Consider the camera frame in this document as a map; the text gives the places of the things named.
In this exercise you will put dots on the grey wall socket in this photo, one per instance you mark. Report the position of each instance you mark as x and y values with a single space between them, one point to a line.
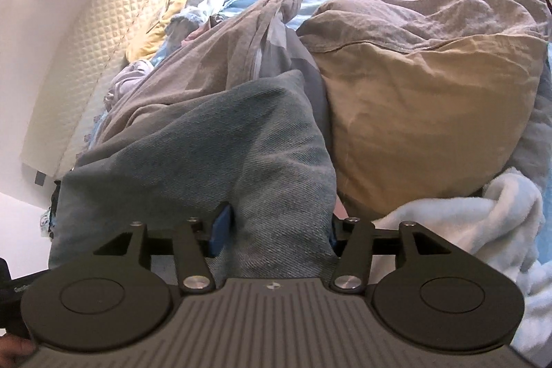
39 178

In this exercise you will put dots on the grey and tan duvet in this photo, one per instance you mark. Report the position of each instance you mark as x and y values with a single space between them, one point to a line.
409 100

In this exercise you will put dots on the dark clothes pile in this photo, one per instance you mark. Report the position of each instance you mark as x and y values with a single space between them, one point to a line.
57 200

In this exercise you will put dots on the yellow pillow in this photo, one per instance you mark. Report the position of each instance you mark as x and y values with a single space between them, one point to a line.
146 40

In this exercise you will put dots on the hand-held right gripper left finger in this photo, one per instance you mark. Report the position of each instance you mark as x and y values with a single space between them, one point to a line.
221 228

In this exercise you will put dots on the cream quilted headboard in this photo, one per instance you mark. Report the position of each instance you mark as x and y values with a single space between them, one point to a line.
108 27

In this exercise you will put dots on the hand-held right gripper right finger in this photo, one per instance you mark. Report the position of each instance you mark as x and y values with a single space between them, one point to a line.
334 232

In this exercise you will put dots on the fluffy light blue blanket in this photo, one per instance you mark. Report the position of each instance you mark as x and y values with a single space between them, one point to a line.
509 221

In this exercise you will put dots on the person's left hand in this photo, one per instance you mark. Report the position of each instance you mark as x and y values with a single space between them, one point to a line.
15 350

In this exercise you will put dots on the clear plastic bag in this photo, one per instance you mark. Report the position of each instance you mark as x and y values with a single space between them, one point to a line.
44 221

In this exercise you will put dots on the pale lilac cloth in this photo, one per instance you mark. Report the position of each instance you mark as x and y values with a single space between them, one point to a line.
127 81

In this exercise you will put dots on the grey-blue pants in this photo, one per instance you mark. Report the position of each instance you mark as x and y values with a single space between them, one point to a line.
194 161

